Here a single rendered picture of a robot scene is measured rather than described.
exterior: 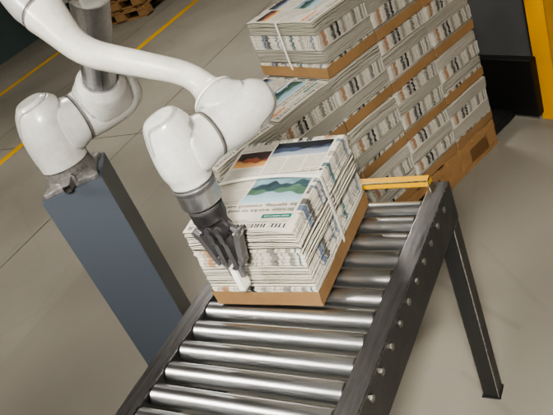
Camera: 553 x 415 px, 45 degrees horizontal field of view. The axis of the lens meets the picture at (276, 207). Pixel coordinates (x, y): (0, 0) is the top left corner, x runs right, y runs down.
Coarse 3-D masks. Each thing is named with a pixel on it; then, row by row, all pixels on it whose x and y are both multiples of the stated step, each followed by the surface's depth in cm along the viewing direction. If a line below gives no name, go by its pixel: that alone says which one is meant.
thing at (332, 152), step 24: (264, 144) 174; (288, 144) 169; (312, 144) 165; (336, 144) 161; (240, 168) 168; (264, 168) 164; (288, 168) 159; (312, 168) 155; (336, 168) 158; (336, 192) 158; (360, 192) 172
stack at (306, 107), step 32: (416, 32) 272; (352, 64) 252; (384, 64) 263; (288, 96) 247; (320, 96) 244; (352, 96) 255; (416, 96) 280; (288, 128) 237; (320, 128) 247; (352, 128) 260; (384, 128) 269; (448, 128) 297; (224, 160) 223; (416, 160) 287; (448, 160) 303; (384, 192) 277; (416, 192) 292
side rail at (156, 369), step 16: (208, 288) 171; (192, 304) 168; (192, 320) 163; (176, 336) 160; (192, 336) 161; (160, 352) 157; (176, 352) 156; (160, 368) 153; (144, 384) 150; (176, 384) 156; (128, 400) 148; (144, 400) 147
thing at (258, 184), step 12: (228, 180) 165; (252, 180) 161; (264, 180) 159; (276, 180) 157; (288, 180) 155; (300, 180) 153; (312, 180) 151; (324, 180) 153; (324, 192) 153; (324, 204) 153; (336, 204) 158; (336, 228) 159; (336, 240) 158
